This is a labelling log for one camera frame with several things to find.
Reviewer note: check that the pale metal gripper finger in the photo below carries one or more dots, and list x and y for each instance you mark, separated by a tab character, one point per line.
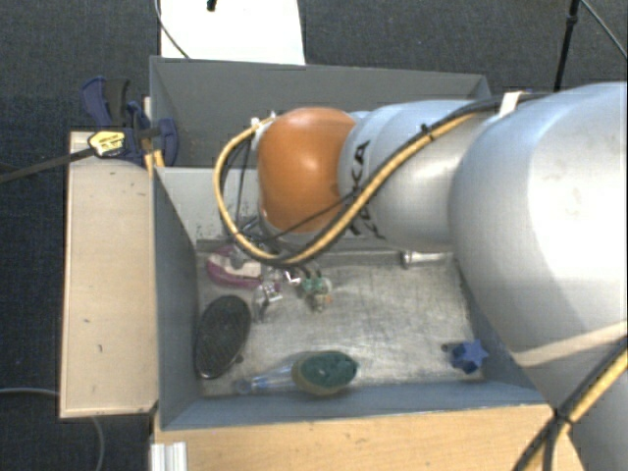
260	307
273	293

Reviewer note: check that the black oval brush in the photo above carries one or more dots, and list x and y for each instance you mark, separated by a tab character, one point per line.
222	336

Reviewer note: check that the purple and white plastic object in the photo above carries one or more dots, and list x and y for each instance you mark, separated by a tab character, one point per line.
223	273

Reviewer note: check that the clear plastic bottle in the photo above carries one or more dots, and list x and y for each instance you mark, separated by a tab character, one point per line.
265	382

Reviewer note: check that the green and yellow oval sponge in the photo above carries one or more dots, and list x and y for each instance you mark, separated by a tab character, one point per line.
324	372

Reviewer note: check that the grey metal bin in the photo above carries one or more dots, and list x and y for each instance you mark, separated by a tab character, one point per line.
392	312

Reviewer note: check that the pale wood flat board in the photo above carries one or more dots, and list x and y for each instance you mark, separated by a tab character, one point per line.
110	287

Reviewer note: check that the blue star-shaped toy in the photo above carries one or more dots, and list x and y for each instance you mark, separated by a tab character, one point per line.
467	356

